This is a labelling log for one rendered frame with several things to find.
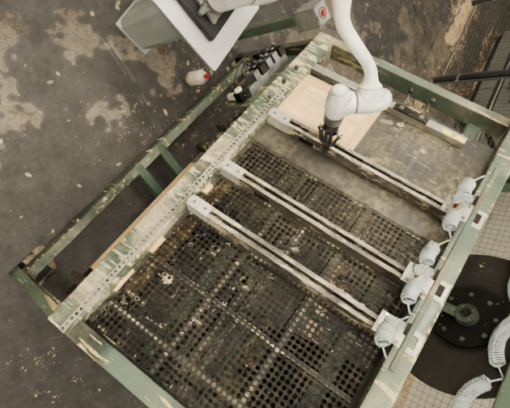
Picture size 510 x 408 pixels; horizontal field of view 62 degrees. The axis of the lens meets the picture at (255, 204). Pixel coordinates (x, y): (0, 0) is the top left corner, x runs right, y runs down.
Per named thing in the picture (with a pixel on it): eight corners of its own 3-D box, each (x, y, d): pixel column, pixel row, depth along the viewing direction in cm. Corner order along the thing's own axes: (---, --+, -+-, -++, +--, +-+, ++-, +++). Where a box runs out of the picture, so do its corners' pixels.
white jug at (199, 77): (191, 68, 298) (207, 65, 284) (199, 80, 304) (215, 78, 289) (182, 77, 294) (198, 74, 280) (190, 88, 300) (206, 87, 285)
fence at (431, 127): (315, 68, 254) (316, 63, 251) (464, 142, 228) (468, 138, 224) (310, 73, 252) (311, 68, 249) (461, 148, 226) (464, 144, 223)
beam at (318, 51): (318, 44, 273) (320, 30, 263) (334, 53, 270) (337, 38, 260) (56, 325, 186) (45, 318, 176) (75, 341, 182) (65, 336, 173)
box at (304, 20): (300, 4, 258) (324, -3, 244) (308, 22, 264) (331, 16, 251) (290, 14, 253) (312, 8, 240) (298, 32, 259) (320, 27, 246)
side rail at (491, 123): (334, 53, 270) (337, 38, 260) (502, 133, 239) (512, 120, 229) (329, 58, 267) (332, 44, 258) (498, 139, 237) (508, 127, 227)
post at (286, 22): (225, 31, 313) (300, 11, 258) (229, 39, 317) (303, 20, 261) (220, 36, 311) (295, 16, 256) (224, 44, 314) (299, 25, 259)
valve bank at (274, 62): (261, 40, 264) (289, 33, 246) (272, 60, 272) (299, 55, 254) (212, 87, 244) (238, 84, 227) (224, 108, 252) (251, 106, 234)
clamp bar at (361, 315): (197, 197, 210) (192, 172, 189) (416, 342, 177) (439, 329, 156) (184, 212, 206) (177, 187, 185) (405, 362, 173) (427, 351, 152)
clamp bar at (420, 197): (274, 113, 237) (277, 82, 216) (477, 224, 204) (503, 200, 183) (264, 125, 233) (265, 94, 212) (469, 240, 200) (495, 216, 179)
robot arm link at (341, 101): (325, 122, 190) (354, 121, 190) (331, 98, 176) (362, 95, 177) (320, 104, 195) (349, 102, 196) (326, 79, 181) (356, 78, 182)
